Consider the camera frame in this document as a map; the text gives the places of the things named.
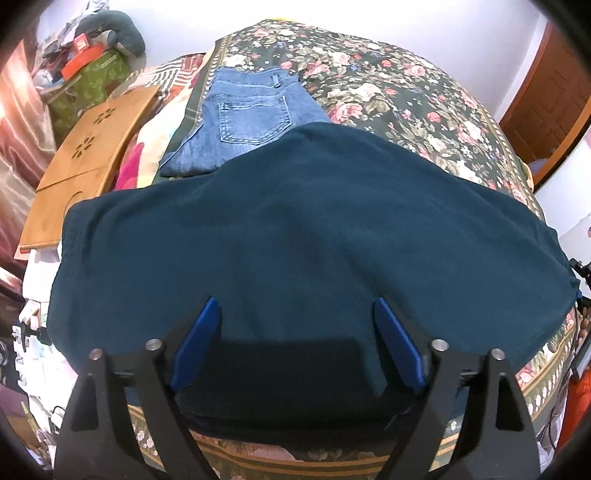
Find wooden lap desk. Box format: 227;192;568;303
18;86;158;253

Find orange box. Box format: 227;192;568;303
61;45;104;81

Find grey neck pillow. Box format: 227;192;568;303
75;10;145;58

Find floral green bedspread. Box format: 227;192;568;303
164;20;580;479

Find folded blue denim jeans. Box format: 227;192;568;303
158;67;329;177

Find striped patchwork quilt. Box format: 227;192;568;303
110;53;208;191

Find brown wooden door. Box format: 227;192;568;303
501;23;590;189

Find pink orange curtain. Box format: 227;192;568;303
0;42;56;277

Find red small box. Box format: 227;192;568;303
72;33;91;55

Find dark teal fleece pants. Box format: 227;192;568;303
47;123;579;442

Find green patterned storage bag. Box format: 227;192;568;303
40;49;130;146

